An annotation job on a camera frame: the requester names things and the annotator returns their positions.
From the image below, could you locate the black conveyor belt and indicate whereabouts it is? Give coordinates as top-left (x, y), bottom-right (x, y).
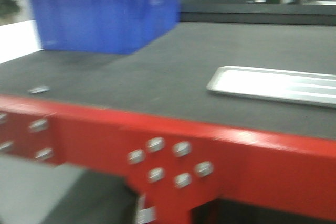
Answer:
top-left (1, 21), bottom-right (335, 139)

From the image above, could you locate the blue bin on conveyor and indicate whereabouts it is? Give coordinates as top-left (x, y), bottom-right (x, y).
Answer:
top-left (29, 0), bottom-right (180, 54)

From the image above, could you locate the silver metal tray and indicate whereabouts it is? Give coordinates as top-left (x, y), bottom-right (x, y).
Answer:
top-left (206, 66), bottom-right (335, 108)

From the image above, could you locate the red conveyor frame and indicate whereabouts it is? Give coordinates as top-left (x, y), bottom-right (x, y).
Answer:
top-left (1, 95), bottom-right (335, 223)

